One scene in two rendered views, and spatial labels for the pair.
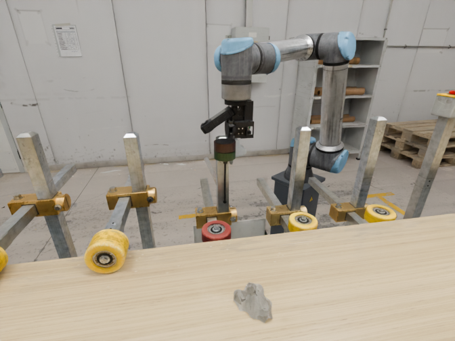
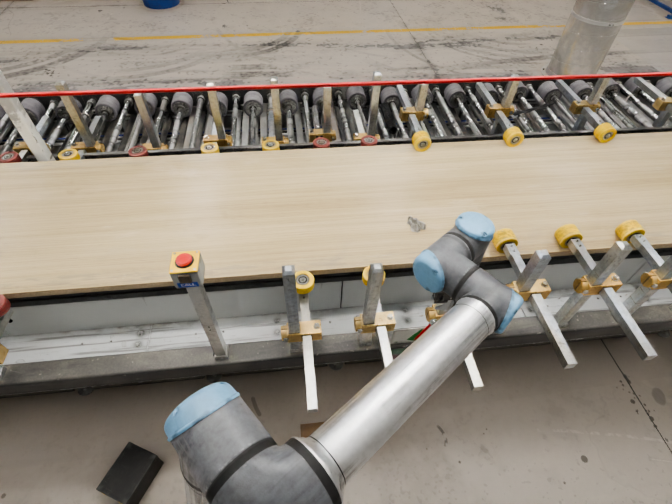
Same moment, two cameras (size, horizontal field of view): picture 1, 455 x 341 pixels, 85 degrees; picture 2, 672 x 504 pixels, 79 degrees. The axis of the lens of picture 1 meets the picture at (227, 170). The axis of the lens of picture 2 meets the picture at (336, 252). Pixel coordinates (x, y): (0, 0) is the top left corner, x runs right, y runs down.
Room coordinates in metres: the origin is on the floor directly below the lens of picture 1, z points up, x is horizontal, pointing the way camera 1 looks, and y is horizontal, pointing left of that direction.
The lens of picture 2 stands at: (1.46, -0.33, 2.04)
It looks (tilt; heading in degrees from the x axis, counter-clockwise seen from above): 50 degrees down; 181
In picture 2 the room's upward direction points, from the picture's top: 2 degrees clockwise
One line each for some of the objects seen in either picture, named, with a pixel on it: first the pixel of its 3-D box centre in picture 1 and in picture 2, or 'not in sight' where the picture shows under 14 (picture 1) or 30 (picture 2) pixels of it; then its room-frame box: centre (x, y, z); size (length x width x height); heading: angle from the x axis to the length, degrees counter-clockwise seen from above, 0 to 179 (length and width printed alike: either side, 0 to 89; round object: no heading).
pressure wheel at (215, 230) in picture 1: (216, 243); not in sight; (0.55, 0.03, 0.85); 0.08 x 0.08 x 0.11
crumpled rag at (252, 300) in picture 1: (252, 298); (416, 222); (0.33, -0.05, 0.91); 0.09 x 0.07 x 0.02; 22
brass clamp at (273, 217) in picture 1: (286, 214); (374, 322); (0.74, -0.21, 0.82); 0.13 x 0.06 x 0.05; 100
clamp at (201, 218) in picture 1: (216, 216); (445, 312); (0.69, 0.04, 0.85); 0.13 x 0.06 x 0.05; 100
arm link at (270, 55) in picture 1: (258, 59); (445, 265); (0.88, -0.10, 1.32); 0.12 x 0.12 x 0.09; 46
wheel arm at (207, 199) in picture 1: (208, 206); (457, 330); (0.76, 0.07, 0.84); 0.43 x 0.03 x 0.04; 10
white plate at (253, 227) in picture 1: (229, 233); (427, 334); (0.73, -0.01, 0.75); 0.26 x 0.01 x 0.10; 100
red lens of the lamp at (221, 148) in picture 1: (224, 145); not in sight; (0.65, 0.01, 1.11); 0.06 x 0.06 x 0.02
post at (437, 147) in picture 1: (426, 176); (208, 321); (0.83, -0.74, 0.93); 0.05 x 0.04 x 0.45; 100
